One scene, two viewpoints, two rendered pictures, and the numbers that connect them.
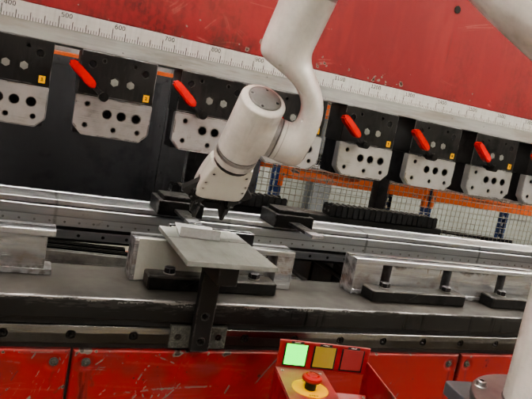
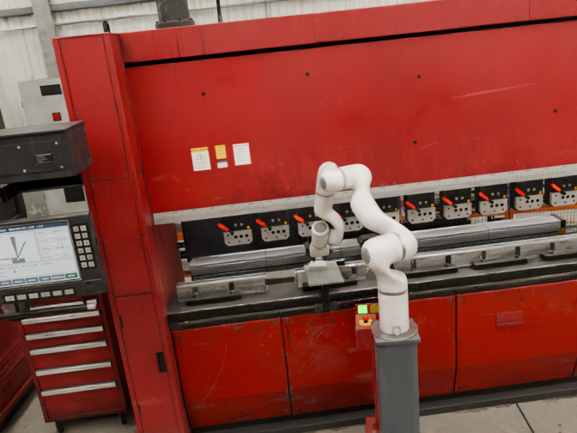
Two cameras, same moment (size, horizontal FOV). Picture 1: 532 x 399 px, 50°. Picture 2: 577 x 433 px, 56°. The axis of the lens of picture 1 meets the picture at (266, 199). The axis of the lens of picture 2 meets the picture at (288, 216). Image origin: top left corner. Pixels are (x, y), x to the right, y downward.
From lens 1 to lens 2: 1.82 m
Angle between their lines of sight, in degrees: 22
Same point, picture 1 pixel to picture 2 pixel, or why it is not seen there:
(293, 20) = (319, 205)
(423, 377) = (437, 307)
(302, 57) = (327, 214)
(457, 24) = (416, 148)
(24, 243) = (257, 282)
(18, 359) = (264, 323)
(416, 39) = (397, 161)
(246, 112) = (314, 234)
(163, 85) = not seen: hidden behind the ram
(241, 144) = (317, 242)
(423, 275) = (434, 260)
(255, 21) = not seen: hidden behind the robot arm
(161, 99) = not seen: hidden behind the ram
